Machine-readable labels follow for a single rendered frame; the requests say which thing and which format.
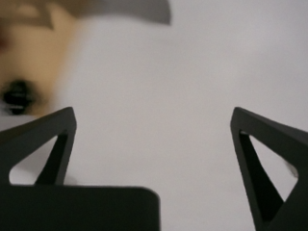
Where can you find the grey die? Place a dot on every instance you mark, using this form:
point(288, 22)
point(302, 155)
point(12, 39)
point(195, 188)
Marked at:
point(291, 170)

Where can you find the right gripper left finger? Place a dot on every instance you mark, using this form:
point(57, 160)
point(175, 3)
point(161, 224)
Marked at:
point(19, 142)

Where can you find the tan square mat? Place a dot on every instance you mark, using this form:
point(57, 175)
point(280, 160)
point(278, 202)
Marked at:
point(32, 38)

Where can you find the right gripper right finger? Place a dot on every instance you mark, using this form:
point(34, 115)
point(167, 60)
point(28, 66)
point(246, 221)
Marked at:
point(268, 209)

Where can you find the black die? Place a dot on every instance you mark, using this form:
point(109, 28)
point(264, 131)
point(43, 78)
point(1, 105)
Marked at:
point(13, 98)

